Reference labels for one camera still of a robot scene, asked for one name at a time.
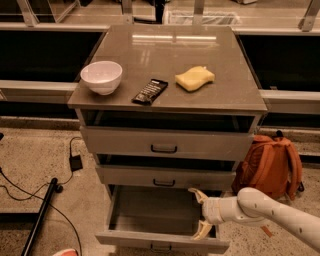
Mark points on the grey middle drawer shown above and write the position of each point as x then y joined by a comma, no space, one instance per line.
165,177

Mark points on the yellow sponge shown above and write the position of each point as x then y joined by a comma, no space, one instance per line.
194,78

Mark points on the grey bottom drawer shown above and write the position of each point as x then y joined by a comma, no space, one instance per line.
159,219

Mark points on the white bowl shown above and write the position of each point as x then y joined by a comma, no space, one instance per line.
102,77

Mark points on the grey drawer cabinet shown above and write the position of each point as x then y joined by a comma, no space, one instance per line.
230,104

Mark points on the pink shoe tip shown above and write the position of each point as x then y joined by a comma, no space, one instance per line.
66,252

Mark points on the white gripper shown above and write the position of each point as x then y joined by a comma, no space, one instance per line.
212,210

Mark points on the orange backpack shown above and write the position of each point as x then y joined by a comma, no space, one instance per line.
272,165

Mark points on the black snack bar wrapper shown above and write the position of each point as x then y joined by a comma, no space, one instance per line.
150,92

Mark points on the black pole on floor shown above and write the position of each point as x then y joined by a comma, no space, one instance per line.
40,217

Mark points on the grey drawer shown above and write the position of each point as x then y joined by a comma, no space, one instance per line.
167,143
159,219
165,177

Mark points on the grey top drawer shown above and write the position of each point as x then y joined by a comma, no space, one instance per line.
167,143

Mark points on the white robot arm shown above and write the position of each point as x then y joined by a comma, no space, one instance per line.
252,207

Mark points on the black power adapter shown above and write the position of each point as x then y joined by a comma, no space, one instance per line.
75,163

